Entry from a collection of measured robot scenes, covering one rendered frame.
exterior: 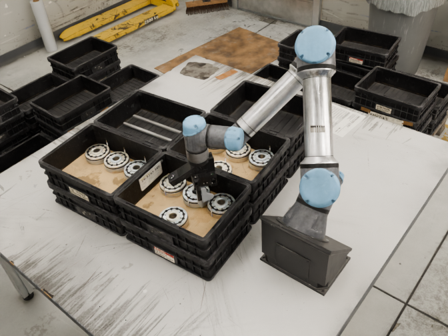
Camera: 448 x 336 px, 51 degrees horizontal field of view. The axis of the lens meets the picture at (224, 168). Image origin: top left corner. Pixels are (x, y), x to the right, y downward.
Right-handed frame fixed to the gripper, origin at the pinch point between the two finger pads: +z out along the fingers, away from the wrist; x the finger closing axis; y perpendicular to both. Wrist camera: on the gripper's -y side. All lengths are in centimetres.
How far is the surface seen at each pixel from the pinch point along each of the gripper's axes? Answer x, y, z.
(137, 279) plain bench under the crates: -16.2, -27.1, 14.9
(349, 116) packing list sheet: 48, 86, 15
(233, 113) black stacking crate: 52, 29, 2
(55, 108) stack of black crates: 144, -63, 36
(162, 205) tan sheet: 3.6, -12.9, 1.9
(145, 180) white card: 12.2, -17.1, -4.6
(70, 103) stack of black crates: 146, -53, 36
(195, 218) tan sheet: -6.5, -2.8, 1.9
